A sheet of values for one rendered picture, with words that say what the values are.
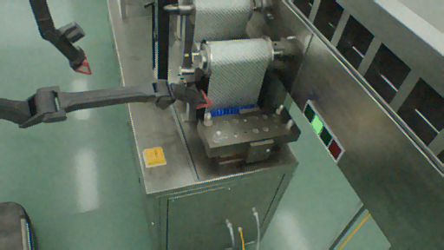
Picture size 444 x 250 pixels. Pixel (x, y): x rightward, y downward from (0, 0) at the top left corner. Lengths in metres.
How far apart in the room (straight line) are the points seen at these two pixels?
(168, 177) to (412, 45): 0.93
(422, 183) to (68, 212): 1.99
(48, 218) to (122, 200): 0.46
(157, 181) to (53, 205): 1.21
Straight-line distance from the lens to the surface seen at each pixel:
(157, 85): 1.23
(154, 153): 1.38
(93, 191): 2.42
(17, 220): 2.15
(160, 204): 1.39
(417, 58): 0.93
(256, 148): 1.35
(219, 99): 1.39
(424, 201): 0.99
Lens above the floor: 2.00
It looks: 45 degrees down
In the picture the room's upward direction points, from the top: 11 degrees clockwise
